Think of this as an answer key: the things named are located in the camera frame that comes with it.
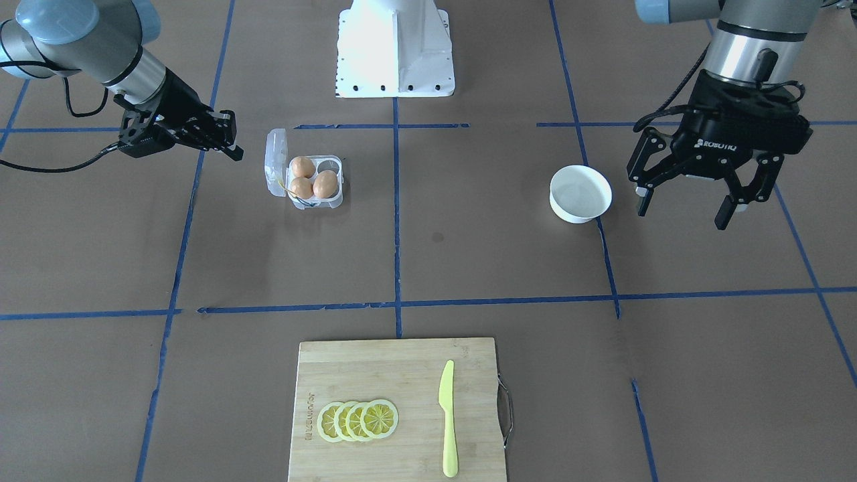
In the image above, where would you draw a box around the yellow plastic knife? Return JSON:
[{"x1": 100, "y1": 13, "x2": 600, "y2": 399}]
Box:
[{"x1": 438, "y1": 359, "x2": 459, "y2": 479}]

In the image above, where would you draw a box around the brown egg in box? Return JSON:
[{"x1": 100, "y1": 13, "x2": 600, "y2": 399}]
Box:
[
  {"x1": 289, "y1": 177, "x2": 313, "y2": 200},
  {"x1": 289, "y1": 156, "x2": 316, "y2": 178}
]

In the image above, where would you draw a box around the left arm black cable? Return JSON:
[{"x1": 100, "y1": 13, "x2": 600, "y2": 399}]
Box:
[{"x1": 632, "y1": 43, "x2": 710, "y2": 133}]

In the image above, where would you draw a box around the lemon slice three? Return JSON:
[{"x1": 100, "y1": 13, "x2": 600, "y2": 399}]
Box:
[{"x1": 333, "y1": 400, "x2": 356, "y2": 442}]

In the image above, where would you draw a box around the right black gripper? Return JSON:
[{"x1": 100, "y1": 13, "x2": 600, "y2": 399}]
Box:
[{"x1": 117, "y1": 70, "x2": 244, "y2": 162}]

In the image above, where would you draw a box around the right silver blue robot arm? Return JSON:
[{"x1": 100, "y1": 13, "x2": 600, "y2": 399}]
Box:
[{"x1": 2, "y1": 1, "x2": 244, "y2": 161}]

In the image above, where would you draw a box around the bamboo cutting board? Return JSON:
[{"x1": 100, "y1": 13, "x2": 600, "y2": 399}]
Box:
[{"x1": 287, "y1": 337, "x2": 508, "y2": 481}]

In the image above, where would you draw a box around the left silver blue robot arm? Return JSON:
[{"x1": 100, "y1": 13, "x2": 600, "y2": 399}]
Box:
[{"x1": 627, "y1": 1, "x2": 822, "y2": 231}]

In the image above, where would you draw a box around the brown egg from bowl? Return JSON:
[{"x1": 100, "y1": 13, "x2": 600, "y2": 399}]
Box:
[{"x1": 313, "y1": 170, "x2": 339, "y2": 200}]

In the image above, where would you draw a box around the lemon slice one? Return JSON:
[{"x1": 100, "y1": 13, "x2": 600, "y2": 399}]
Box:
[{"x1": 360, "y1": 399, "x2": 399, "y2": 440}]

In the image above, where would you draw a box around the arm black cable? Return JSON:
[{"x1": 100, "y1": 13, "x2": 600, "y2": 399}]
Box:
[
  {"x1": 632, "y1": 43, "x2": 710, "y2": 133},
  {"x1": 0, "y1": 60, "x2": 135, "y2": 175}
]

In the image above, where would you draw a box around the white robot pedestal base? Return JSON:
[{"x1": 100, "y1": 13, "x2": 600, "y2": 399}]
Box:
[{"x1": 335, "y1": 1, "x2": 456, "y2": 98}]

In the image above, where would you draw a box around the lemon slice four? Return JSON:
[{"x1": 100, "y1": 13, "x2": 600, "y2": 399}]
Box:
[{"x1": 316, "y1": 402, "x2": 343, "y2": 443}]

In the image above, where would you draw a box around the white round bowl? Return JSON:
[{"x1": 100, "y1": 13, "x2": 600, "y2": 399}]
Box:
[{"x1": 548, "y1": 165, "x2": 613, "y2": 224}]

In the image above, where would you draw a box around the clear plastic egg box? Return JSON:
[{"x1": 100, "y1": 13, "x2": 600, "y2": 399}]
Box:
[{"x1": 264, "y1": 129, "x2": 345, "y2": 210}]

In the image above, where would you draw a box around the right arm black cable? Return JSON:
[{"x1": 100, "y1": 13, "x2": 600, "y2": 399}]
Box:
[{"x1": 0, "y1": 60, "x2": 135, "y2": 175}]

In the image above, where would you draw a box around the lemon slice two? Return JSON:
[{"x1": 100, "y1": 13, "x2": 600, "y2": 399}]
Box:
[{"x1": 345, "y1": 402, "x2": 372, "y2": 443}]

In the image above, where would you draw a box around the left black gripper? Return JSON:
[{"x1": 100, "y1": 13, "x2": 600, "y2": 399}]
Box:
[{"x1": 627, "y1": 71, "x2": 812, "y2": 231}]

